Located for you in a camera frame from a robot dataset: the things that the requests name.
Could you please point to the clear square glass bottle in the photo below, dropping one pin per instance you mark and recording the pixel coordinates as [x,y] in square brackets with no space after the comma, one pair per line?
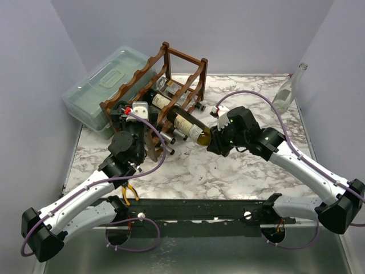
[169,88]

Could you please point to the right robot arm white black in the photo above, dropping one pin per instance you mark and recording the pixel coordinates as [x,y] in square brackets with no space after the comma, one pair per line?
[338,200]

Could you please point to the green bottle cream label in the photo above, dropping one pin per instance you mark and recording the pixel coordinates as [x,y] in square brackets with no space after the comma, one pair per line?
[156,99]

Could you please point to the brown wooden wine rack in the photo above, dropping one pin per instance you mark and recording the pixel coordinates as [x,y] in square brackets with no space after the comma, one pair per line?
[172,102]

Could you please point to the green bottle silver cap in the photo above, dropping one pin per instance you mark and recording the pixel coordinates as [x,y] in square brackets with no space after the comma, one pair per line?
[170,151]

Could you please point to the translucent green plastic storage box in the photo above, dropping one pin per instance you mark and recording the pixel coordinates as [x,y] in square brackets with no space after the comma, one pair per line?
[102,84]

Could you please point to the tall dark green bottle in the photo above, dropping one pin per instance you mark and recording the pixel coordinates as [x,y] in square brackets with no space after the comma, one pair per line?
[189,125]

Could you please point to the green bottle grey label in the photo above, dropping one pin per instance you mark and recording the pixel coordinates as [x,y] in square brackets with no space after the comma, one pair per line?
[179,134]

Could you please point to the green bottle white neck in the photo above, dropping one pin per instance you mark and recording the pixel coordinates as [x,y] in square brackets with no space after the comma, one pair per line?
[168,138]

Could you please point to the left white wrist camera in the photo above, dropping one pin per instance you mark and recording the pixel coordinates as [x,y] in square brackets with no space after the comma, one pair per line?
[139,109]

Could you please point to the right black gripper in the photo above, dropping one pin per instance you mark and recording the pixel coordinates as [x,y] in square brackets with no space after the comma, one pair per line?
[216,141]

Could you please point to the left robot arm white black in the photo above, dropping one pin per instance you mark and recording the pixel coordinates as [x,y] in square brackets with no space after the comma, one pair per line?
[45,231]

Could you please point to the yellow handled pliers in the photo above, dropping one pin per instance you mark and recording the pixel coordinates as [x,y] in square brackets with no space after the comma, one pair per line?
[125,189]

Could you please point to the tall clear glass bottle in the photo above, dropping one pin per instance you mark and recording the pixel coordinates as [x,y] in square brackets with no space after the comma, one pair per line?
[288,91]

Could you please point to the black front mounting rail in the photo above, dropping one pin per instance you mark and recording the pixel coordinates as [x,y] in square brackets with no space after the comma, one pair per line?
[195,218]

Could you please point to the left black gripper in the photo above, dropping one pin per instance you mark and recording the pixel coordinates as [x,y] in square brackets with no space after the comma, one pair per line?
[118,119]

